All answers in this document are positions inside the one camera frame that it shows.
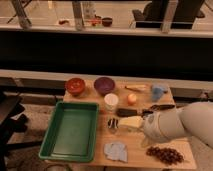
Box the small metal cup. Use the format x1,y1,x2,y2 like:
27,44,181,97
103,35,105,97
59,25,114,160
107,118,118,130

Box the orange round fruit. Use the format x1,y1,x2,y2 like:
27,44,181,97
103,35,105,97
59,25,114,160
127,93,137,105

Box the yellow banana piece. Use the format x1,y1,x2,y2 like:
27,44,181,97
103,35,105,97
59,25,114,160
125,85,147,92

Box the white paper cup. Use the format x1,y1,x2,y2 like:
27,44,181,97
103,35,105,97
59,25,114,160
104,93,119,111

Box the black handled tool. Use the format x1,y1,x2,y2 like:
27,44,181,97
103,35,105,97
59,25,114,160
150,104,176,111

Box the black equipment at left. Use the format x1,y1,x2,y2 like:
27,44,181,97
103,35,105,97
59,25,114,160
0,91,27,171

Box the dark bowl on far table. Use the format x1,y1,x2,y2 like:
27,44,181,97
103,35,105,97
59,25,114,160
102,17,113,27

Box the light blue towel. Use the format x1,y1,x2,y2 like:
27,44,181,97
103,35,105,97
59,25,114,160
104,142,128,162

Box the purple bowl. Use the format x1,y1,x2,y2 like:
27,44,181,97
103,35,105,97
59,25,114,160
94,77,115,95

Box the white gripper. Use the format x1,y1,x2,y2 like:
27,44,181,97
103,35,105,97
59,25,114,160
118,110,186,143

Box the red bowl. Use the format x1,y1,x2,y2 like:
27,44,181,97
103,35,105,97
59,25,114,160
65,78,86,96

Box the bunch of dark grapes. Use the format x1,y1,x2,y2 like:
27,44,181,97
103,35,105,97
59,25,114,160
146,146,184,165

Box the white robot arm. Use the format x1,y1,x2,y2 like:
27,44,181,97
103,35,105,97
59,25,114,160
118,102,213,149

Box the black rectangular block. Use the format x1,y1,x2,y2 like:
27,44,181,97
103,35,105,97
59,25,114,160
116,108,143,117

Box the black office chair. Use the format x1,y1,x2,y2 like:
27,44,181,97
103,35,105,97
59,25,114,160
132,0,205,29

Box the green plastic tray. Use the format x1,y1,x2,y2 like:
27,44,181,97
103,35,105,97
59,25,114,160
39,101,99,163

